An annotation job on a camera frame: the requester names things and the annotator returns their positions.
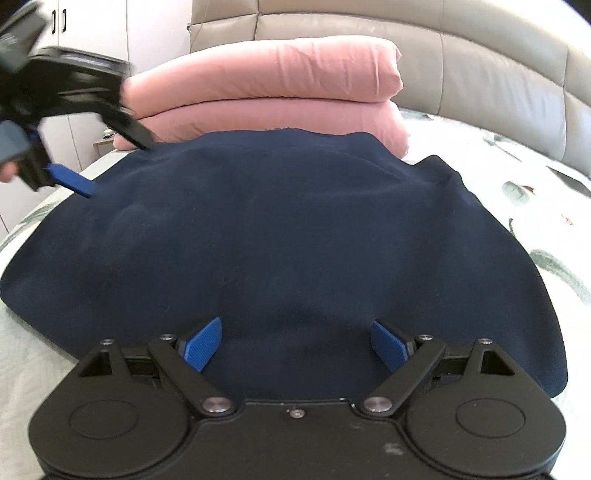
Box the navy striped zip hoodie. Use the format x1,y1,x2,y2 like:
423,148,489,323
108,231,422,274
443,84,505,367
1,130,567,400

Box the person's left hand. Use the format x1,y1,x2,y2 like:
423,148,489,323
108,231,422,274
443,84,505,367
0,162,19,183

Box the beige bedside table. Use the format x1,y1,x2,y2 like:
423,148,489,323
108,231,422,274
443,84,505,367
93,130,115,159

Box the white wardrobe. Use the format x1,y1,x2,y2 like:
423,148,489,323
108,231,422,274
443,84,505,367
1,1,192,233

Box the floral quilted bed cover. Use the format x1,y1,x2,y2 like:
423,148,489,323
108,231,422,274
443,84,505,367
1,110,590,479

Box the pink folded quilt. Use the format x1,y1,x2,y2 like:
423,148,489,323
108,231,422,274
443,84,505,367
122,35,409,158

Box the beige leather headboard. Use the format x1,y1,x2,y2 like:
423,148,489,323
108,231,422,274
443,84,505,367
187,1,590,174

